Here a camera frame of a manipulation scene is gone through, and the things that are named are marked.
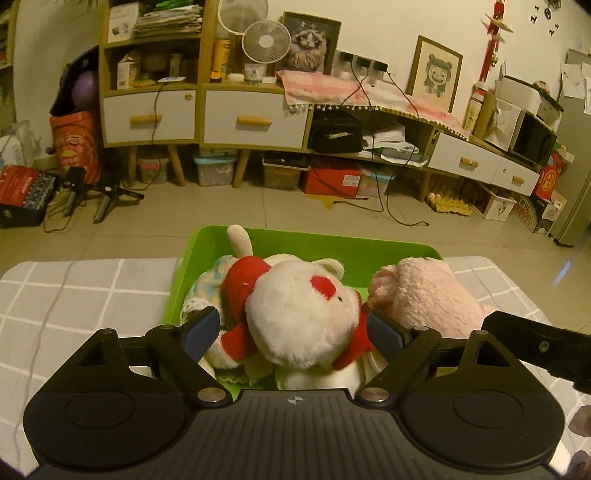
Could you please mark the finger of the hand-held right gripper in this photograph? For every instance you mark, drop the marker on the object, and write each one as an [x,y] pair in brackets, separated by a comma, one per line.
[554,350]

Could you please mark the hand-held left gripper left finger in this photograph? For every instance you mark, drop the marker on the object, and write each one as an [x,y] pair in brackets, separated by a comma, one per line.
[201,330]

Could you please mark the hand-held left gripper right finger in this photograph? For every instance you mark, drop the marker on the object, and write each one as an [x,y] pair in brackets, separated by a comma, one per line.
[383,332]

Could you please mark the rabbit doll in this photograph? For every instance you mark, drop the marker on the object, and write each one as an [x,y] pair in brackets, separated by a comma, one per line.
[207,286]

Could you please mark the pink plush toy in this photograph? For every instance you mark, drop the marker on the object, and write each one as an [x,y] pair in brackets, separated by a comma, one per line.
[425,295]

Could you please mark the white ruffled plush toy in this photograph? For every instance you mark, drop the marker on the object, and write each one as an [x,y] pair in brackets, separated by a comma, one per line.
[323,378]

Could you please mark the white and red plush bear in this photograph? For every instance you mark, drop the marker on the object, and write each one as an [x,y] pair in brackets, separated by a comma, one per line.
[295,318]

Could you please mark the green plastic storage box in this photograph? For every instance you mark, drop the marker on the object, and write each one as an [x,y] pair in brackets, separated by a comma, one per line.
[295,242]

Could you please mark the person's right hand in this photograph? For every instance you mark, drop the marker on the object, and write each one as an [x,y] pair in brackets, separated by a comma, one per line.
[582,417]

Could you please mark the grey checked tablecloth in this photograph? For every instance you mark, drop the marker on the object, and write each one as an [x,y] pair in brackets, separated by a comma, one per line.
[69,314]

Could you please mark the yellow paper triangle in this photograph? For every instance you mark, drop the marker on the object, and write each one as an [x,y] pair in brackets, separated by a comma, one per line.
[328,201]

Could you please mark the yellow egg tray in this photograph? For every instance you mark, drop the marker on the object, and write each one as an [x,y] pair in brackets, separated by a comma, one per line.
[450,203]

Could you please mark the clear box with pale lid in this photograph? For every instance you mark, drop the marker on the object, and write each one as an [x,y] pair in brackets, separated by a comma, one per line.
[375,182]

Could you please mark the red cardboard box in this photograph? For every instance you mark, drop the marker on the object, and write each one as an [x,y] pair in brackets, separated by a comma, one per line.
[332,182]

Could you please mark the white decorated box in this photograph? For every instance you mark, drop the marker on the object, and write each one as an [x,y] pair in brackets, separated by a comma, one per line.
[496,203]

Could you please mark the clear box with blue lid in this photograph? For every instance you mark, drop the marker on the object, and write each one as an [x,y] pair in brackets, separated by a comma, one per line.
[214,170]

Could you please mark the small clear plastic box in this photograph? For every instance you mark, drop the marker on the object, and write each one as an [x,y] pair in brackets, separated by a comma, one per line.
[152,170]

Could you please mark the red gift bag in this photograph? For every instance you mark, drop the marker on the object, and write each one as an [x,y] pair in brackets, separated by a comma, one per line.
[551,177]

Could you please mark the small white drawer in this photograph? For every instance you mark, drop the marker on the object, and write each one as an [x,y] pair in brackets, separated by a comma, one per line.
[516,179]

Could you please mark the clear box with dark lid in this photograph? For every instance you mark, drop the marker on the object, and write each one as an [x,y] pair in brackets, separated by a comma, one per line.
[285,174]

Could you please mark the pile of white cloths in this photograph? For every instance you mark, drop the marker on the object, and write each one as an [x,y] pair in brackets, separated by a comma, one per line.
[392,145]

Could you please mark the black tripod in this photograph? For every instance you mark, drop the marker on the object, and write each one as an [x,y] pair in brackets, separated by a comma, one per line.
[76,182]

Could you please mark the grey refrigerator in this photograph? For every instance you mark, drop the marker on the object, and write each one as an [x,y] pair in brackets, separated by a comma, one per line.
[575,152]

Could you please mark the black bag on shelf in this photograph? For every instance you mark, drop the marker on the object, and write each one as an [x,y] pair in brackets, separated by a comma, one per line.
[334,134]

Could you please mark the black microwave oven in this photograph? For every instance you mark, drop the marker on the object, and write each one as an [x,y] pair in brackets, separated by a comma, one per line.
[533,138]

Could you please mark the orange printed bag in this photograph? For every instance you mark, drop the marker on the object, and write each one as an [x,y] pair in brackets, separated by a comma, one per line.
[76,147]

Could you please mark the red patterned box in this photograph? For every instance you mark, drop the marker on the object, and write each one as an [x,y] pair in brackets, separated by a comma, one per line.
[25,194]

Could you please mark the cardboard tube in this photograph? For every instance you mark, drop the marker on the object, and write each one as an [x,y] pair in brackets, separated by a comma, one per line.
[487,115]

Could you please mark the tall cream bottle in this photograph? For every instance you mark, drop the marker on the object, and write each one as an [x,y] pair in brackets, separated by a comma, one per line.
[475,108]

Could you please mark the pink cloth runner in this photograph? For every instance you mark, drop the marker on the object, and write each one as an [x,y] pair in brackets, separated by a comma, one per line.
[318,87]

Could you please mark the wooden cabinet unit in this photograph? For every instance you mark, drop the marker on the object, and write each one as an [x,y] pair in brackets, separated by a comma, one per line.
[198,69]

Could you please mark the white kitchen appliance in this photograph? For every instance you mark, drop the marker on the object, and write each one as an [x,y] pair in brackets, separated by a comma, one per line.
[521,90]

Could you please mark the framed cartoon picture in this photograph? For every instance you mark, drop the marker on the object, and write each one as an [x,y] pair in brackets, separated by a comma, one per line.
[434,74]

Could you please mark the white plastic sack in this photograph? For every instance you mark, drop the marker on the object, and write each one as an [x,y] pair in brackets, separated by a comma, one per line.
[14,143]

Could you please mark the purple ball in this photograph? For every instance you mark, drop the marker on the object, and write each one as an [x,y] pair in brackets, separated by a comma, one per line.
[85,90]

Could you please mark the yellow bottle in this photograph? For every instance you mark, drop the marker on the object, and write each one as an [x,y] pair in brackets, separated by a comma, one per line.
[220,60]

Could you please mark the small white desk fan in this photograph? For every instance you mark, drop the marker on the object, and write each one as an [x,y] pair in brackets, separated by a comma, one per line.
[267,44]

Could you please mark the framed cat picture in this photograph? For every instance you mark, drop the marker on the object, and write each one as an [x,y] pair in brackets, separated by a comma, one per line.
[309,44]

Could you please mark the stack of newspapers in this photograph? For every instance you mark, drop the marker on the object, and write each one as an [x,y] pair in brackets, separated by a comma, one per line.
[168,21]

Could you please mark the white carton on shelf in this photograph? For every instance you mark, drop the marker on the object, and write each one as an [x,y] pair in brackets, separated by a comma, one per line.
[122,23]

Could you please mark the large white fan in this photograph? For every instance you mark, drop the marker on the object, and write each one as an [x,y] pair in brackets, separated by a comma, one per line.
[240,14]

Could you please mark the red hanging ornament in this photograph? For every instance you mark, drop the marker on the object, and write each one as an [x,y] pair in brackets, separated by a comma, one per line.
[495,27]

